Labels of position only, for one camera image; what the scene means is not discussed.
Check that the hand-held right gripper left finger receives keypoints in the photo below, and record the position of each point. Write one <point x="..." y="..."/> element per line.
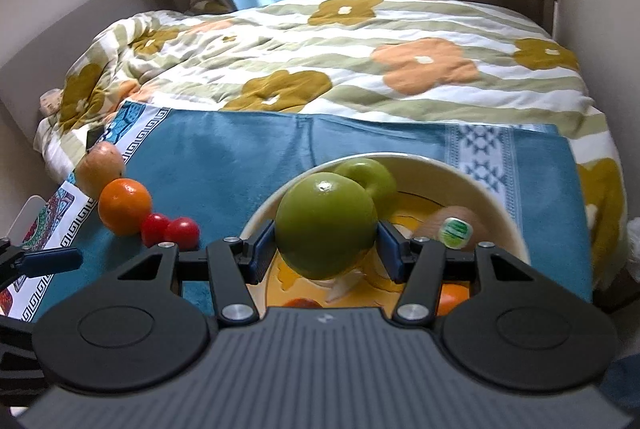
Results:
<point x="262" y="251"/>

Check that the grey padded headboard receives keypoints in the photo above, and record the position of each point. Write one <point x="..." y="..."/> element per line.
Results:
<point x="60" y="34"/>

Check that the kiwi with green sticker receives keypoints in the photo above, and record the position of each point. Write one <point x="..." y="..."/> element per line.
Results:
<point x="431" y="221"/>

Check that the mandala patterned tablecloth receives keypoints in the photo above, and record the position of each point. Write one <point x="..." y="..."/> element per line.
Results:
<point x="50" y="229"/>

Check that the small mandarin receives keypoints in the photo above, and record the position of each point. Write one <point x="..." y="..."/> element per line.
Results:
<point x="301" y="303"/>

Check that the black smartphone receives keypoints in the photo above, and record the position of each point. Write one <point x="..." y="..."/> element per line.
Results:
<point x="93" y="138"/>

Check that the green apple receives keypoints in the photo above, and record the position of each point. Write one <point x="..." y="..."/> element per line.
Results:
<point x="325" y="229"/>
<point x="372" y="181"/>

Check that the cream bowl with yellow print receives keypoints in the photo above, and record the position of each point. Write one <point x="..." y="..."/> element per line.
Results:
<point x="450" y="179"/>

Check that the blue cloth mat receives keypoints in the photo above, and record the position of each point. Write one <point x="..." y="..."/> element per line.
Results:
<point x="225" y="159"/>

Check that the white plastic board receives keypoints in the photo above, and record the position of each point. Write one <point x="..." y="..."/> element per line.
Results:
<point x="26" y="216"/>

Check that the red cherry tomato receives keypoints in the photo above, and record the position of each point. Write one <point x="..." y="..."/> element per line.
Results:
<point x="183" y="233"/>
<point x="154" y="230"/>

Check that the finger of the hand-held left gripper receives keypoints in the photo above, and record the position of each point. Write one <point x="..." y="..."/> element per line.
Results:
<point x="50" y="259"/>

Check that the floral pillow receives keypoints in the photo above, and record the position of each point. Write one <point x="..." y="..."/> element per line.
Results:
<point x="207" y="5"/>

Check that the large orange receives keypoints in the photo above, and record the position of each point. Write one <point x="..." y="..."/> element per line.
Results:
<point x="124" y="206"/>

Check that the floral striped duvet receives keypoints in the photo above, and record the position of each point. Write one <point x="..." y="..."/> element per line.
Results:
<point x="325" y="54"/>

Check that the orange with stem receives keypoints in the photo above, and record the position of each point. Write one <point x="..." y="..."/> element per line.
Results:
<point x="453" y="300"/>

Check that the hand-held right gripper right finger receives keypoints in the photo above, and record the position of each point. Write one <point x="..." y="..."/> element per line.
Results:
<point x="390" y="254"/>

